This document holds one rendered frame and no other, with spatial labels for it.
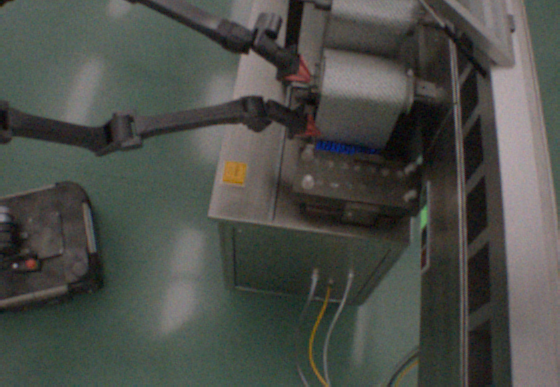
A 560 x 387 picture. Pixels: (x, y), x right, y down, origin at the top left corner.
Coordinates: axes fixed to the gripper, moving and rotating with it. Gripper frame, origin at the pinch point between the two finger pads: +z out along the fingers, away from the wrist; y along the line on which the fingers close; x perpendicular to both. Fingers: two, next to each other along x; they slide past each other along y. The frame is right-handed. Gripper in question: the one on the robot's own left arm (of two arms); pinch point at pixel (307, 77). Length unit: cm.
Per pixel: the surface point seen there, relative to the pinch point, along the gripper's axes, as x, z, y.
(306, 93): -9.5, 8.8, -3.8
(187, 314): -120, 53, 46
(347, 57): 4.9, 10.8, -12.7
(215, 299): -113, 62, 37
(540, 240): 59, 8, 59
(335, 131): -6.2, 19.7, 5.6
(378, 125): 6.7, 24.7, 5.4
